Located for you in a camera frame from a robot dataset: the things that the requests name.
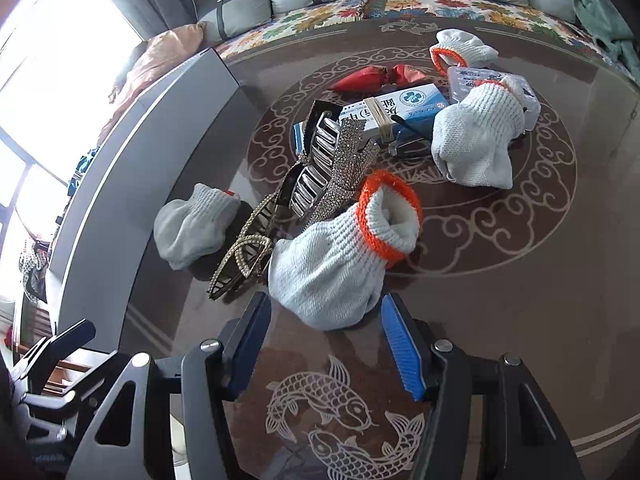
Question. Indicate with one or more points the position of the red foil packet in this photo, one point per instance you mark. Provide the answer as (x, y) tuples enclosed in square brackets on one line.
[(374, 78)]

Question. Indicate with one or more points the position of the white cardboard box tray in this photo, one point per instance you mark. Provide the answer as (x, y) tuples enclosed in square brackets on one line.
[(109, 222)]

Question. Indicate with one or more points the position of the blue white ointment box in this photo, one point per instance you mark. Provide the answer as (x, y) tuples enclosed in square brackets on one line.
[(385, 115)]

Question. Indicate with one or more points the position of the floral sofa cover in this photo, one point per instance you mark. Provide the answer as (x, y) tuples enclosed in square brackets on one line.
[(405, 13)]

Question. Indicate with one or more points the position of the silver rhinestone hair claw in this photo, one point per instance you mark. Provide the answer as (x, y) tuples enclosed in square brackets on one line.
[(334, 159)]

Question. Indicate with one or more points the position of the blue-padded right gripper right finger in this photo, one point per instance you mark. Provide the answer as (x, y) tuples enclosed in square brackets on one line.
[(411, 349)]

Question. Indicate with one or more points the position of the pink blanket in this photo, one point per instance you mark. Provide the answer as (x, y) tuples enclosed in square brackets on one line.
[(162, 54)]

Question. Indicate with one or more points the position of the white glove orange cuff front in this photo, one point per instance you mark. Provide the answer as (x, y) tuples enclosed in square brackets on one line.
[(331, 275)]

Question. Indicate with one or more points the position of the green cloth on sofa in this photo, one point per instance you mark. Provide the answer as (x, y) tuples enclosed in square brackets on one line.
[(610, 32)]

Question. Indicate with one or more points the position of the grey cushion far left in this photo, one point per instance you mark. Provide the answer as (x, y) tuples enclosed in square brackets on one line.
[(228, 19)]

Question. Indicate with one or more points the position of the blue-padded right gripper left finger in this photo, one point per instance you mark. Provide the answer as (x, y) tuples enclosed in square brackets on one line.
[(242, 339)]

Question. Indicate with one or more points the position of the white glove orange cuff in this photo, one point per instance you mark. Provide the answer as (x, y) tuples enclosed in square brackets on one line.
[(331, 275), (455, 47)]

